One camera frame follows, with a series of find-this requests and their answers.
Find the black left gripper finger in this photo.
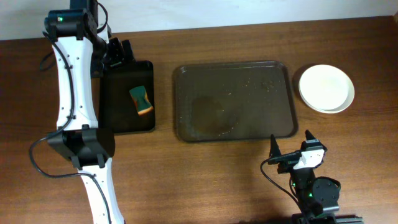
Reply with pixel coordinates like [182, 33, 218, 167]
[107, 37, 123, 67]
[121, 40, 136, 62]

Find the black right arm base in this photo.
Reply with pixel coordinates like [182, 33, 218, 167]
[291, 214, 364, 224]

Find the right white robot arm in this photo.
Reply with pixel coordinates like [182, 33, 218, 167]
[266, 130, 341, 223]

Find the large brown tray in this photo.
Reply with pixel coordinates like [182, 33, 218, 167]
[174, 60, 299, 142]

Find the green and orange sponge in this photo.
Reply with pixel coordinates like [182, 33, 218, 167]
[129, 86, 154, 116]

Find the small black tray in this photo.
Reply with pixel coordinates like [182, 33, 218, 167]
[98, 60, 155, 135]

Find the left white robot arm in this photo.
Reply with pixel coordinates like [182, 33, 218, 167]
[43, 1, 125, 223]

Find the white plate with stain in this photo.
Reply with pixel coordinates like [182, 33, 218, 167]
[298, 70, 356, 114]

